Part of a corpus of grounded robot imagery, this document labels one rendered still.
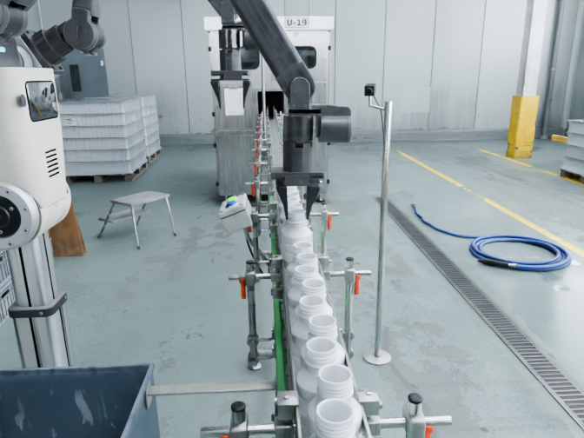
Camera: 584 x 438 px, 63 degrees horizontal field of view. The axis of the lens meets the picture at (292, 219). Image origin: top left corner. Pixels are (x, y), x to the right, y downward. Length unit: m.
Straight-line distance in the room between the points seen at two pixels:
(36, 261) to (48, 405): 0.37
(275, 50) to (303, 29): 4.74
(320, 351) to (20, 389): 0.66
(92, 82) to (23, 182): 10.53
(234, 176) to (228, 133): 0.52
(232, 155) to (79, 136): 2.75
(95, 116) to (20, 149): 6.40
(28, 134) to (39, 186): 0.12
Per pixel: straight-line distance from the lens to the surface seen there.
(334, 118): 0.91
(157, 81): 11.37
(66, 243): 4.54
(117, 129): 7.50
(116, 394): 1.04
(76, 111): 7.63
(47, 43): 1.43
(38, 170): 1.20
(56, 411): 1.10
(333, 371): 0.56
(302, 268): 0.82
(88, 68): 11.71
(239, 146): 5.67
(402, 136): 11.61
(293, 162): 0.90
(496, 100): 12.35
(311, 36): 5.65
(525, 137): 9.71
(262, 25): 0.89
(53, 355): 1.39
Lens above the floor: 1.47
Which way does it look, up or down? 17 degrees down
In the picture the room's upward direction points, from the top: 1 degrees counter-clockwise
